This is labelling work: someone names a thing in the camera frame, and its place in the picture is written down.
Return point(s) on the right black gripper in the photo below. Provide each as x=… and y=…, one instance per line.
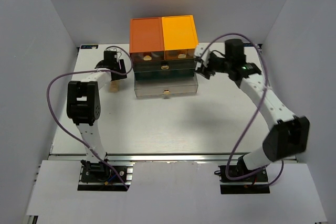
x=205, y=72

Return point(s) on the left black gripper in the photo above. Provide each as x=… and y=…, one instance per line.
x=122, y=70

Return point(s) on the beige concealer tube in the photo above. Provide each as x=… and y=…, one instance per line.
x=114, y=86

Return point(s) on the clear yellow box drawer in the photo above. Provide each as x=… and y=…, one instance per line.
x=179, y=54

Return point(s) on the clear bottom cabinet drawer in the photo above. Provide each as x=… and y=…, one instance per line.
x=166, y=87

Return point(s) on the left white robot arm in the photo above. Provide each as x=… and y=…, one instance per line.
x=84, y=108

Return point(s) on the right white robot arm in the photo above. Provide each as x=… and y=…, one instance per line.
x=288, y=133

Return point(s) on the dark teal drawer cabinet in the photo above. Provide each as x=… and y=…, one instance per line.
x=159, y=70

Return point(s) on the yellow drawer box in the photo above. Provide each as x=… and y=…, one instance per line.
x=179, y=32

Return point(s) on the dark orange drawer box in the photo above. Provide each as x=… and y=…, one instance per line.
x=146, y=34

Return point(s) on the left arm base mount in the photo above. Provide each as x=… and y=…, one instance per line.
x=100, y=177

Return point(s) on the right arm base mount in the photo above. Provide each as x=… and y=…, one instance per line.
x=257, y=183

